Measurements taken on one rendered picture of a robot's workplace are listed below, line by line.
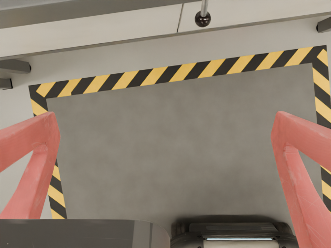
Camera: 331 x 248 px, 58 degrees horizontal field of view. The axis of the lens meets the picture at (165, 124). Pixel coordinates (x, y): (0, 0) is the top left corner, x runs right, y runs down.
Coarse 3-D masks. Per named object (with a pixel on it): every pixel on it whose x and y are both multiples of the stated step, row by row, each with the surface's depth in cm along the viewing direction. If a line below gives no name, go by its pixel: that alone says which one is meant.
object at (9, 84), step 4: (0, 80) 108; (4, 80) 111; (8, 80) 114; (0, 84) 108; (4, 84) 111; (8, 84) 114; (0, 88) 110; (4, 88) 112; (8, 88) 115; (12, 88) 116
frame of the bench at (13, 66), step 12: (324, 12) 74; (240, 24) 75; (252, 24) 76; (324, 24) 108; (156, 36) 76; (168, 36) 78; (72, 48) 76; (84, 48) 78; (0, 60) 79; (12, 60) 101; (12, 72) 107; (24, 72) 112
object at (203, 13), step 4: (204, 0) 22; (204, 4) 23; (204, 8) 23; (200, 12) 24; (204, 12) 24; (208, 12) 25; (196, 16) 25; (200, 16) 25; (204, 16) 24; (208, 16) 25; (196, 20) 25; (200, 20) 25; (204, 20) 25; (208, 20) 25; (196, 24) 25; (200, 24) 25; (204, 24) 25; (208, 24) 25
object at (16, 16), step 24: (0, 0) 29; (24, 0) 29; (48, 0) 29; (72, 0) 29; (96, 0) 30; (120, 0) 31; (144, 0) 32; (168, 0) 33; (192, 0) 35; (0, 24) 34; (24, 24) 35
